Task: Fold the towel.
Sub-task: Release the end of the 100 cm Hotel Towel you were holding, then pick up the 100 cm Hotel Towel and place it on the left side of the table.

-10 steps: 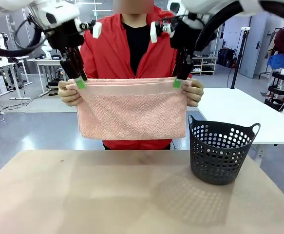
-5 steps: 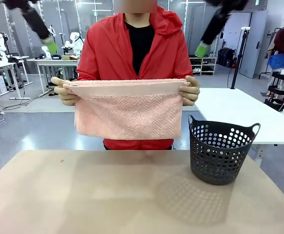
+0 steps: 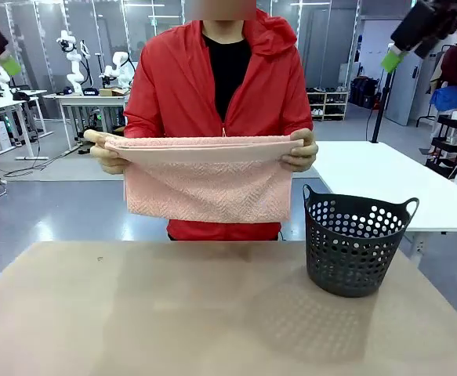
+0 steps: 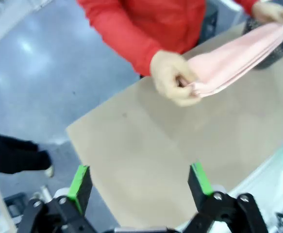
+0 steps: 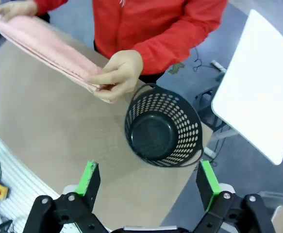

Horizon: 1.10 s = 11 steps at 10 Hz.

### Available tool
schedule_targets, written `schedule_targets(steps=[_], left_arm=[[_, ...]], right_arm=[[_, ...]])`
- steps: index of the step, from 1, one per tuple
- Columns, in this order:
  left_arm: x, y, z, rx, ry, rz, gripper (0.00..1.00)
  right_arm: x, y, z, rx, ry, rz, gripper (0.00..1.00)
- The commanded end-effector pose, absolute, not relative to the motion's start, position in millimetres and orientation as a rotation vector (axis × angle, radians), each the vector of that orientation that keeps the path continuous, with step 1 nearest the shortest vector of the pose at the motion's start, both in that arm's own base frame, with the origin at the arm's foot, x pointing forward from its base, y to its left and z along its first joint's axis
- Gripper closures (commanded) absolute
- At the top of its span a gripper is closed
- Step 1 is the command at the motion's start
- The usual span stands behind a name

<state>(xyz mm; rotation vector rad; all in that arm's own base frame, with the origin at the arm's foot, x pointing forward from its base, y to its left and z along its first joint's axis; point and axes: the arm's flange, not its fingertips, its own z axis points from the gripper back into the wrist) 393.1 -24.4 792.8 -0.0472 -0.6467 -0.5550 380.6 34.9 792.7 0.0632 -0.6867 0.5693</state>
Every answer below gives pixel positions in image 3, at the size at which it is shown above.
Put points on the cardboard box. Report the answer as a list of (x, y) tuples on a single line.
[(110, 92)]

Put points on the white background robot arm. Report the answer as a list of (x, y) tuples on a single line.
[(4, 80), (73, 66), (124, 70)]

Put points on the person in red jacket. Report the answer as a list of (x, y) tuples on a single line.
[(181, 86)]

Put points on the black tripod pole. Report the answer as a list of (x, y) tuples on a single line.
[(381, 113)]

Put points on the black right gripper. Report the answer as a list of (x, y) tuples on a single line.
[(436, 19)]

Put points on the black cap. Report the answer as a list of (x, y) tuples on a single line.
[(67, 91)]

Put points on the black suitcase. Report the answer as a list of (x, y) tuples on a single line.
[(363, 92)]

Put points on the person's right forearm red sleeve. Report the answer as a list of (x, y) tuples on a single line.
[(138, 125)]

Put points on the large white table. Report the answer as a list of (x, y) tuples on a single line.
[(389, 176)]

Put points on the person's left forearm red sleeve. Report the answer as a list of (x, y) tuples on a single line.
[(300, 117)]

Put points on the black perforated plastic basket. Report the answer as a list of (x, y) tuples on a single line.
[(345, 266)]

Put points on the person's right hand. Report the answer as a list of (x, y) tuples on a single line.
[(108, 160)]

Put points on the blue cloth bundle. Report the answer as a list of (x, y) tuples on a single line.
[(447, 100)]

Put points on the black utility cart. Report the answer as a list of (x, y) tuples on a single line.
[(447, 133)]

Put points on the white lab desk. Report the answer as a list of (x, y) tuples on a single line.
[(87, 98), (1, 102)]

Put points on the pink terry towel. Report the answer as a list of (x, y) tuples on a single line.
[(208, 188)]

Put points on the shoe rack with shoes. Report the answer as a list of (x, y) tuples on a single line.
[(328, 103)]

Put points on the white cabinet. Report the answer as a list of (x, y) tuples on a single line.
[(408, 90)]

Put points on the person's left hand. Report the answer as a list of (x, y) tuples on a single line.
[(306, 156)]

